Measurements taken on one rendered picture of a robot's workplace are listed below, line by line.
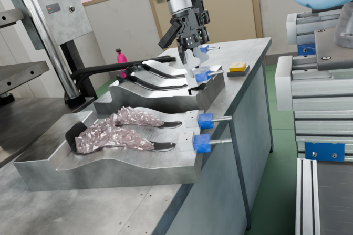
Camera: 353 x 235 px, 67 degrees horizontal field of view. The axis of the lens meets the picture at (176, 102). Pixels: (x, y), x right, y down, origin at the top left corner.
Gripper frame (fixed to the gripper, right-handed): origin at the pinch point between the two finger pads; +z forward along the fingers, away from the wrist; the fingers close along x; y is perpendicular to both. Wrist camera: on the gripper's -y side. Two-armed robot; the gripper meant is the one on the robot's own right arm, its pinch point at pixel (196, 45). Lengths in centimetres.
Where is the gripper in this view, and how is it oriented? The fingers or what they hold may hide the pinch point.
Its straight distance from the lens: 121.1
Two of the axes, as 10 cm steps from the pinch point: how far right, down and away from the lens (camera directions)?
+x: 4.5, -4.9, 7.4
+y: 8.6, 0.1, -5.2
